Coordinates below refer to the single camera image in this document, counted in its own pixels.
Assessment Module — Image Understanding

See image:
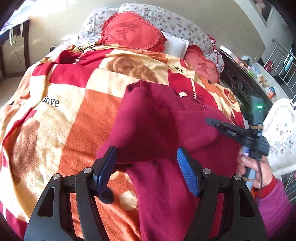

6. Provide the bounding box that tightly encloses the small red heart cushion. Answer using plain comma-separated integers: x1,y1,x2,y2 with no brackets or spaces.
184,45,220,83

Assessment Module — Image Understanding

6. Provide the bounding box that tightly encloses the orange red patterned blanket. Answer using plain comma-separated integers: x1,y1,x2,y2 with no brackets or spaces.
1,45,244,240

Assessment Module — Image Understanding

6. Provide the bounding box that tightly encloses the floral bolster pillow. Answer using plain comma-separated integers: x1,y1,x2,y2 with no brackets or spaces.
83,3,224,73

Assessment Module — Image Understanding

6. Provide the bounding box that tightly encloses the maroon fleece garment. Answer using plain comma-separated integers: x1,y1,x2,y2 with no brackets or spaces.
97,81,239,240

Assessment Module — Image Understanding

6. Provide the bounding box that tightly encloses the metal railing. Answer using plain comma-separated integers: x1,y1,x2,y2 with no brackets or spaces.
263,38,296,101

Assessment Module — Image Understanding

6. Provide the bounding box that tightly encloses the person right hand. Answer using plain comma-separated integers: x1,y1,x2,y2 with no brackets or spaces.
236,148,273,189

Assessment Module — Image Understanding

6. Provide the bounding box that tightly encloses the large red heart cushion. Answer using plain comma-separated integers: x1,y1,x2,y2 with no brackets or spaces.
99,11,167,52

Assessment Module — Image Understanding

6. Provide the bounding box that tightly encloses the white embroidered quilt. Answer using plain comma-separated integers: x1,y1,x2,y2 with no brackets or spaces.
262,98,295,176

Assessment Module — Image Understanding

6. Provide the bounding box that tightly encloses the framed wall picture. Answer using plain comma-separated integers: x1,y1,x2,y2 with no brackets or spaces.
250,0,273,26

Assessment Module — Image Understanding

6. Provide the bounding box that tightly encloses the magenta sleeve right forearm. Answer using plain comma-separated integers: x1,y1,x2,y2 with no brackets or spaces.
252,177,295,240

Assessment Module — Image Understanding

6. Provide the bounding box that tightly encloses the dark wooden desk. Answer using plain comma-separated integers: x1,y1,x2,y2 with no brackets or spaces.
1,19,31,79

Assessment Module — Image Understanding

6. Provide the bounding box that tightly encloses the white pillow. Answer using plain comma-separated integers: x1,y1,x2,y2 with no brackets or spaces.
162,32,189,59

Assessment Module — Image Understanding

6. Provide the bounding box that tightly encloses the dark carved wooden headboard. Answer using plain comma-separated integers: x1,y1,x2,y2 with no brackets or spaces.
220,51,273,121

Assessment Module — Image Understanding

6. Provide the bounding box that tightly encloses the floral bed sheet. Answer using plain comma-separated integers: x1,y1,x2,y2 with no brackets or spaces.
46,31,101,58

